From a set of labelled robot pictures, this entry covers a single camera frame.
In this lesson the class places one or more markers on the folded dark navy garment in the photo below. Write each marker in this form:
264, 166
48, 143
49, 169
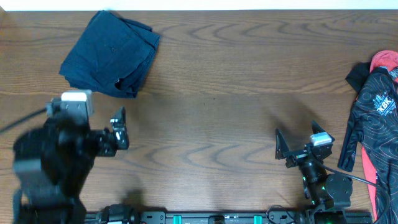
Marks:
112, 56

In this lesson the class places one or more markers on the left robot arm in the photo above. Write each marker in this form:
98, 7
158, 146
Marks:
53, 161

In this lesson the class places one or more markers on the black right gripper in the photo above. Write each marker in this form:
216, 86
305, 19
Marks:
283, 151

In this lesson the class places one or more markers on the black patterned jersey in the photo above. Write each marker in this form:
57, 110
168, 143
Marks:
372, 122

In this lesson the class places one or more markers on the red garment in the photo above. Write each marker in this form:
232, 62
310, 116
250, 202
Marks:
388, 60

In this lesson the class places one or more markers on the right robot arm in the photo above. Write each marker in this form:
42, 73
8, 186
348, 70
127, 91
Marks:
329, 192

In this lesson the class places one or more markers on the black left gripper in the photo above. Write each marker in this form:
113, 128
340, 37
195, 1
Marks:
106, 146

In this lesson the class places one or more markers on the black mounting rail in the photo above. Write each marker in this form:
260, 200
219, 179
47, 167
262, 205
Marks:
126, 214

